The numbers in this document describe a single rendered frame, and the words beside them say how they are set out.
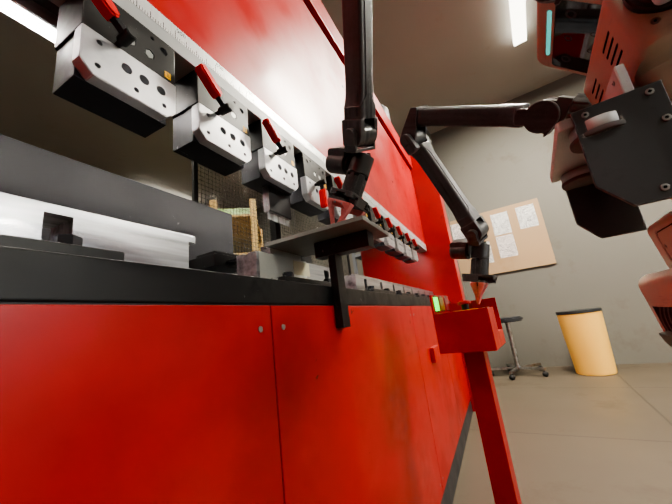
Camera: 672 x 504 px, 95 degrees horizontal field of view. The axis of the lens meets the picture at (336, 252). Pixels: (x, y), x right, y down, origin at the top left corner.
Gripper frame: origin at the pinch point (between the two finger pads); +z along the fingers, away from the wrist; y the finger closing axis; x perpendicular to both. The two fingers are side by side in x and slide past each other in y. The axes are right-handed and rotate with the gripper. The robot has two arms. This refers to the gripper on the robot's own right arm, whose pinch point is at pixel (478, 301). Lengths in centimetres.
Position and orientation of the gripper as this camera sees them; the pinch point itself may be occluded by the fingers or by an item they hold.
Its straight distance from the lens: 115.6
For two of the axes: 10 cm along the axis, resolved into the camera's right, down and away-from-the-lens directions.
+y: -8.1, -0.1, 5.8
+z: -0.8, 9.9, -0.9
